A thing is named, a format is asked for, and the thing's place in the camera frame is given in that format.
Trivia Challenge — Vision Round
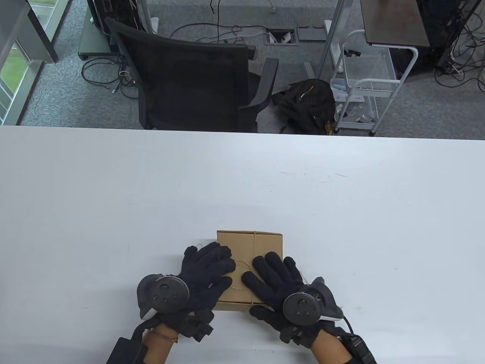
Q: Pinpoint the white wire trolley cart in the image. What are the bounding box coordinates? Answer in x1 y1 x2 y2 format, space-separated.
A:
329 30 419 137

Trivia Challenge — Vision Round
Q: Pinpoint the person's left hand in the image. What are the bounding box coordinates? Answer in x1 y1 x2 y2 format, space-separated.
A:
150 242 237 335

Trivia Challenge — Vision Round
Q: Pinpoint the window with grey frame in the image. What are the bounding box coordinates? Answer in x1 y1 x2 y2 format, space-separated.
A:
0 0 72 126

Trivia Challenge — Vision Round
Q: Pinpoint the tangle of black cables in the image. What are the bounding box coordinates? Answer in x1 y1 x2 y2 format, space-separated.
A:
81 57 141 100
434 0 485 93

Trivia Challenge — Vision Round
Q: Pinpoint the dark grey stand base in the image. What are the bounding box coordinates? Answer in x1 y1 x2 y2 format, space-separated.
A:
78 8 118 61

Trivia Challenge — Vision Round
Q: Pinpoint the silver metal desk leg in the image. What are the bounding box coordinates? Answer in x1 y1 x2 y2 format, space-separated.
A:
318 0 347 78

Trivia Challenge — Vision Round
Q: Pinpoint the black mesh office chair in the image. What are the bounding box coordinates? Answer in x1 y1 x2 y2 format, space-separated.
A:
104 17 280 133

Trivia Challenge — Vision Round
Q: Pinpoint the person's left forearm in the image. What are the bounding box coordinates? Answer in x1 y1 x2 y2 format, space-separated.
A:
143 322 178 364

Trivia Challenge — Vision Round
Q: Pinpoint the open floor socket box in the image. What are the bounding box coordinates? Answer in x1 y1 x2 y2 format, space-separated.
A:
264 28 300 46

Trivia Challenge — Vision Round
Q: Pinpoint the person's right hand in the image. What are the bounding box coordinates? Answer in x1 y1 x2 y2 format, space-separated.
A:
242 251 343 349

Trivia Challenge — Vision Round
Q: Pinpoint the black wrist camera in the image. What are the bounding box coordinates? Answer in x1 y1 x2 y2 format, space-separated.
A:
278 325 304 345
181 313 214 342

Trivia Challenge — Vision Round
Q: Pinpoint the person's right forearm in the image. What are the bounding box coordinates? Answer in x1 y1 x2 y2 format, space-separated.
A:
311 329 353 364

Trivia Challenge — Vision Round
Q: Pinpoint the brown cardboard box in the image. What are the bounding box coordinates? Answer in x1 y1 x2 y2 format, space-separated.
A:
212 230 283 312

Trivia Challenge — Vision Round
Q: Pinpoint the thin braided bracelet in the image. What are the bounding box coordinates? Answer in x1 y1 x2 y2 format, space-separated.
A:
148 330 178 344

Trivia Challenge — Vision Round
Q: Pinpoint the black equipment rack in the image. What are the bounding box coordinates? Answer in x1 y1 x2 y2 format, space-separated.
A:
390 0 470 76
86 0 142 35

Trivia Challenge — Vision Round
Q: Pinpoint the dark brown side desk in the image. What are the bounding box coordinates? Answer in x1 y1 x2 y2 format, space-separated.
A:
359 0 430 47

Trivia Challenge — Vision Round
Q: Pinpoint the black backpack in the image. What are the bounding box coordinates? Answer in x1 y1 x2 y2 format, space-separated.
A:
271 78 337 136

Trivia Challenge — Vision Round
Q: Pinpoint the grey and white controller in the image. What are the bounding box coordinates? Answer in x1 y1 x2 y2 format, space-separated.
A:
282 277 344 326
136 274 190 320

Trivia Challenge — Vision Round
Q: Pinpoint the long black floor cable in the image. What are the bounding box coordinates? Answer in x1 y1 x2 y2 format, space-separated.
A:
169 0 266 42

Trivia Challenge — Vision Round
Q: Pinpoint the thin beige twine string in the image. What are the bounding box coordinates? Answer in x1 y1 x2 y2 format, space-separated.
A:
195 230 304 304

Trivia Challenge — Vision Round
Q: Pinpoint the grey floor cover plate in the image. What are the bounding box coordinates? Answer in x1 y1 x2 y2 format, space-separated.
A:
296 26 327 42

